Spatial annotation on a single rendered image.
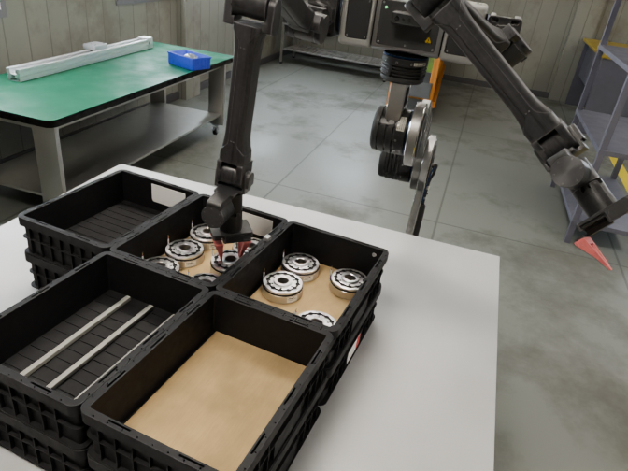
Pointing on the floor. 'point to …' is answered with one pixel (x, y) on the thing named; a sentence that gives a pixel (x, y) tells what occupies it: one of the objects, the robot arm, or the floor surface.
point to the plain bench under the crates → (377, 352)
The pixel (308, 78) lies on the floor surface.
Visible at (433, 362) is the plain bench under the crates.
